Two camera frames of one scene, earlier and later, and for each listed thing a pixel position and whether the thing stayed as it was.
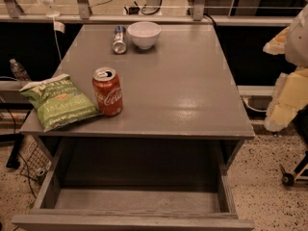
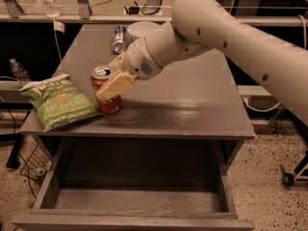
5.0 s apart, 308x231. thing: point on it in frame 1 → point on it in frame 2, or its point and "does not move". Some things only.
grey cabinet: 179,89 does not move
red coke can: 108,90 does not move
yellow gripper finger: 276,45 → 116,66
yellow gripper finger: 290,96 → 123,81
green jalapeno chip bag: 59,101 does not move
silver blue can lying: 119,41 does not move
